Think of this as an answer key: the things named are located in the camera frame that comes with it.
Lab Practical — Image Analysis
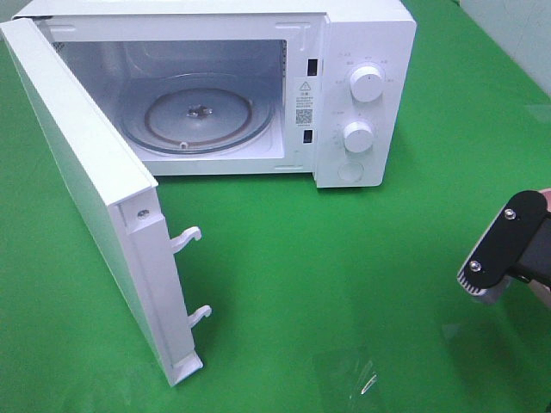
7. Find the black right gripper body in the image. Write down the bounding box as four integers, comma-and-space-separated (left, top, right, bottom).
514, 214, 550, 287

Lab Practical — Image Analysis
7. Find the round microwave door button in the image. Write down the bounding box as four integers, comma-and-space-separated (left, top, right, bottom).
337, 162, 364, 182

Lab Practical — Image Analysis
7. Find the pink plastic plate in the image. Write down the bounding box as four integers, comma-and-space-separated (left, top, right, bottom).
529, 188, 551, 309

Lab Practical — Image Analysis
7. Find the lower white microwave knob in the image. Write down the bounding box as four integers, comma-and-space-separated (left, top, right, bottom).
343, 121, 375, 153

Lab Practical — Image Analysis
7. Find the white microwave knob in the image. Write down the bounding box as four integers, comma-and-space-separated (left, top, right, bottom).
350, 63, 385, 102
343, 121, 375, 153

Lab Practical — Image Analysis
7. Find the upper white microwave knob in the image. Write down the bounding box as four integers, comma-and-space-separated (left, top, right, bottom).
350, 63, 385, 102

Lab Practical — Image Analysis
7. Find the white microwave oven body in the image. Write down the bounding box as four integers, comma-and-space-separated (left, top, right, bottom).
9, 1, 417, 188

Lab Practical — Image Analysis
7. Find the microwave warning label sticker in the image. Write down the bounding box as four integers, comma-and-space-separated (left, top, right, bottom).
293, 77, 318, 126

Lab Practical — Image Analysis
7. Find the white microwave door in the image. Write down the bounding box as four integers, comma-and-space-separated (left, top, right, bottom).
1, 18, 212, 385

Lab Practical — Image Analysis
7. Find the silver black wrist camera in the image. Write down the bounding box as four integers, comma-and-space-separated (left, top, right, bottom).
457, 190, 550, 304

